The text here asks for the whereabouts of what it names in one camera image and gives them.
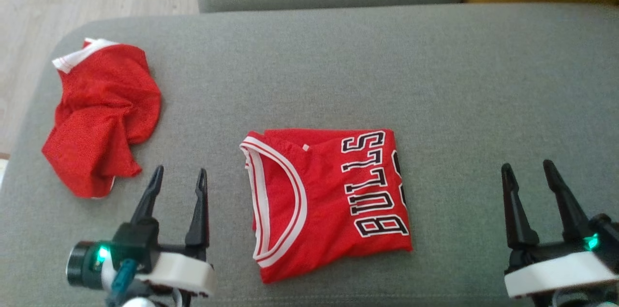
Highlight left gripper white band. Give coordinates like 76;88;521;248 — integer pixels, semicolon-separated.
112;165;216;297

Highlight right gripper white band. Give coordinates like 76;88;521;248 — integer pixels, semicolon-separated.
501;160;619;299

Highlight red Bulls basketball jersey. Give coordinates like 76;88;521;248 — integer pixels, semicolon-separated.
239;129;413;284

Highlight red shorts with white trim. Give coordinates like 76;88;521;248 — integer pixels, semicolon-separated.
42;38;162;199

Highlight left blue connector cable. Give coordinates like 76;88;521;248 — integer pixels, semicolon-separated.
109;258;139;299

